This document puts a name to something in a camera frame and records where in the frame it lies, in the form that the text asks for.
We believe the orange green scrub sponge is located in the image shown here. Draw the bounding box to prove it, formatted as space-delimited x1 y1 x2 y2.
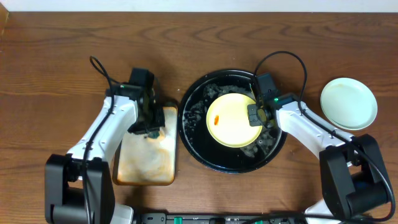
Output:
147 130 165 140

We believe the light blue plate top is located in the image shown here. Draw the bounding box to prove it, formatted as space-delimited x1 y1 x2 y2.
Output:
320 78 378 130

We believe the yellow plate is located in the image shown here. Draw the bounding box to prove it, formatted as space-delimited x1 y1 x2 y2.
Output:
206 93 262 148

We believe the round black tray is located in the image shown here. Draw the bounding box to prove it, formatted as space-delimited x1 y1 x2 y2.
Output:
178 70 287 174

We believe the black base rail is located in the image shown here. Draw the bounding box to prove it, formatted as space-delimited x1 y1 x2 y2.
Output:
133 207 371 224

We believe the rectangular soapy black tray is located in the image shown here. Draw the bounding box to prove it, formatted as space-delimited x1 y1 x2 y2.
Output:
113 103 178 185

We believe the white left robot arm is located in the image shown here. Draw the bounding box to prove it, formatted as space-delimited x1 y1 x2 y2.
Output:
44 83 164 223

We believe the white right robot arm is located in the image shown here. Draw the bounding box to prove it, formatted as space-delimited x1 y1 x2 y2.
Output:
248 95 396 223

